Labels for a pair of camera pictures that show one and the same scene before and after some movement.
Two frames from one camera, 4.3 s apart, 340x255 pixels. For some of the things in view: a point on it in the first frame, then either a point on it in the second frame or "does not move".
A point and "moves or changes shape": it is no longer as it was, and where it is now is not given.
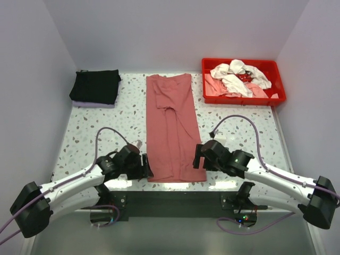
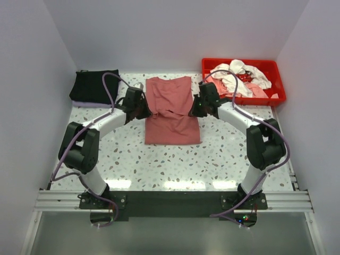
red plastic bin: x=269 y=68 does not move
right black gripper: x=196 y=161 → x=194 y=112
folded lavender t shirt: x=92 y=104 does not move
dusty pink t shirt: x=173 y=129 moves or changes shape
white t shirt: x=234 y=74 does not move
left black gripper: x=139 y=173 → x=147 y=113
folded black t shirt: x=99 y=86 does not move
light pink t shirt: x=214 y=86 does not move
